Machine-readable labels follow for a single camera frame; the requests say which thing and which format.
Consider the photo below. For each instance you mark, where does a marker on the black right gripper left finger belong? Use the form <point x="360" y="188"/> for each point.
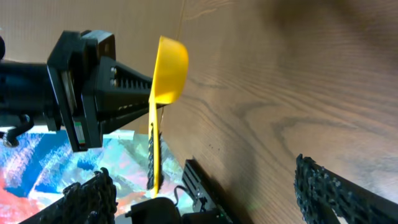
<point x="91" y="202"/>

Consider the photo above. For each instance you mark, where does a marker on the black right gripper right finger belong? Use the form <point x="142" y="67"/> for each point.
<point x="325" y="197"/>

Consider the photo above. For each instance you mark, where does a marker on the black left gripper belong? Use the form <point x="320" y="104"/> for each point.
<point x="123" y="93"/>

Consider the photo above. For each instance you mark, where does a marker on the yellow measuring scoop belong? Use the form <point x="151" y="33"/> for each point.
<point x="170" y="73"/>

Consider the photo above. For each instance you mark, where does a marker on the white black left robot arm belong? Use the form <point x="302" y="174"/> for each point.
<point x="28" y="100"/>

